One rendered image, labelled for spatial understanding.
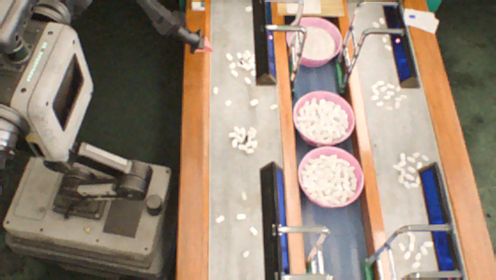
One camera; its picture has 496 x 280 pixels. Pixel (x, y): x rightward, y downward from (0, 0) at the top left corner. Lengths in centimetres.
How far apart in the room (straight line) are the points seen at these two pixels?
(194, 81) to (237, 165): 44
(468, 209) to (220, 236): 100
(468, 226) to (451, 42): 189
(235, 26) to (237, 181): 82
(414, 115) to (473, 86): 130
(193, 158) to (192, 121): 17
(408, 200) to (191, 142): 92
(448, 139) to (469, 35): 168
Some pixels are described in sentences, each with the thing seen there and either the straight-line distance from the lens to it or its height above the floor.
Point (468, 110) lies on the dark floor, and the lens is 355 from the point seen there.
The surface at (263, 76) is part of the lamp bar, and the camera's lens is 193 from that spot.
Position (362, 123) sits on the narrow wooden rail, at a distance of 229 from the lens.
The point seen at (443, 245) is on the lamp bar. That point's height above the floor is 108.
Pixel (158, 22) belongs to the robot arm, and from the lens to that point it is 218.
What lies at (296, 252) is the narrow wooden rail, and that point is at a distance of 198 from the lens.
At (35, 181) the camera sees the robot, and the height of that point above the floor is 47.
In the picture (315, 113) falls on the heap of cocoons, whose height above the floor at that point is 73.
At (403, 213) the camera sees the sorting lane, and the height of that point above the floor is 74.
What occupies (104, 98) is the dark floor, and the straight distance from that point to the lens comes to 324.
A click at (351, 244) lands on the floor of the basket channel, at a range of 214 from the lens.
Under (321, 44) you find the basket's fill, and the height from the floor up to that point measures 73.
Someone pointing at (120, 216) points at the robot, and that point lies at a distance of 235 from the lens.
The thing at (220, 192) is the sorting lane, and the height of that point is 74.
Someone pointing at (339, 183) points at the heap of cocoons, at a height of 73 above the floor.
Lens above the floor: 263
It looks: 60 degrees down
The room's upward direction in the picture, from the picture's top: 7 degrees clockwise
